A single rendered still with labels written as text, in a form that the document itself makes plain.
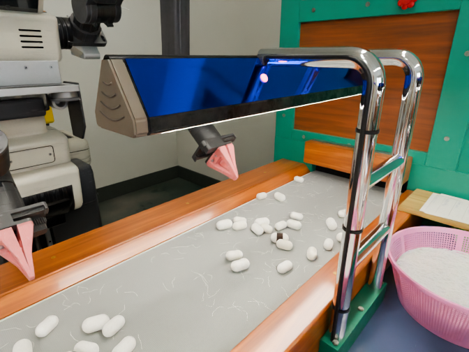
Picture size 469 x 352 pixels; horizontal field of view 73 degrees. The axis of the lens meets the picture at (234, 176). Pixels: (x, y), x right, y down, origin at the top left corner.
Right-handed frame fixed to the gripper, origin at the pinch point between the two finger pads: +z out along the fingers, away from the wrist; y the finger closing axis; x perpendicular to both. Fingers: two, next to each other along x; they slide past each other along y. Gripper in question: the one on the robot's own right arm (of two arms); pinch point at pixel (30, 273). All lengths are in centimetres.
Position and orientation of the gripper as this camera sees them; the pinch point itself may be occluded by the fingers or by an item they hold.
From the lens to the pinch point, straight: 56.3
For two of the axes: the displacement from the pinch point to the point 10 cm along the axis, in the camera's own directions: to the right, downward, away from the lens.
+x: -4.8, 5.5, 6.8
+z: 5.4, 8.0, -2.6
